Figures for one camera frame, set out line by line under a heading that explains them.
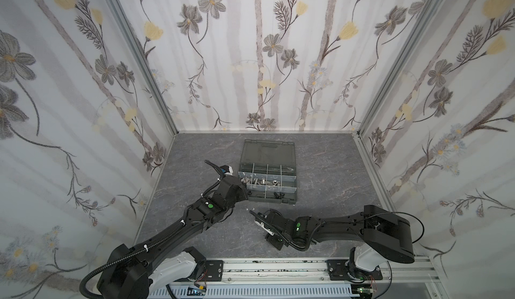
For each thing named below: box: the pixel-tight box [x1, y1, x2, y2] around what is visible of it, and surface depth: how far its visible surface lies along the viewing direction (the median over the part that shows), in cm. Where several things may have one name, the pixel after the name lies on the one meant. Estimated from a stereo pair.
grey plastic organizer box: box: [238, 138, 298, 205], surface depth 100 cm
